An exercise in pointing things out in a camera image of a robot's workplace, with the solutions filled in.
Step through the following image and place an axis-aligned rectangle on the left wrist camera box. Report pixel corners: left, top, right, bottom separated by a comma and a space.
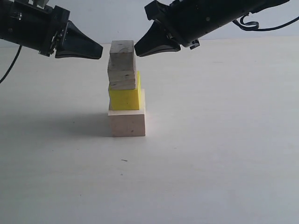
29, 0, 49, 8

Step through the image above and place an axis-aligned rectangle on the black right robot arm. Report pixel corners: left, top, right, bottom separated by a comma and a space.
135, 0, 285, 57

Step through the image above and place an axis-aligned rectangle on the small wooden cube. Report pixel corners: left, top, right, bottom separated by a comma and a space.
109, 40, 135, 71

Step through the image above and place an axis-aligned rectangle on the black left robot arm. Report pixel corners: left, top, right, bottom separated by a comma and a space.
0, 0, 103, 60

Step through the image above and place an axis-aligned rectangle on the large light wooden cube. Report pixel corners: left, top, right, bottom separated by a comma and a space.
107, 89, 146, 137

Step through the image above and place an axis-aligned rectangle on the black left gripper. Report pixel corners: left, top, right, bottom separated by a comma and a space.
39, 6, 103, 59

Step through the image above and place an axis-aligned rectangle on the yellow cube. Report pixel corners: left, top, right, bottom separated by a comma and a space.
108, 71, 142, 111

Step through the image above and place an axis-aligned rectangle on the medium layered wooden cube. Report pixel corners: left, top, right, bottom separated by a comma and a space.
107, 59, 137, 90

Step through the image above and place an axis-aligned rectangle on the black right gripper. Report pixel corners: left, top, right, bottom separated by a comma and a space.
135, 0, 200, 56

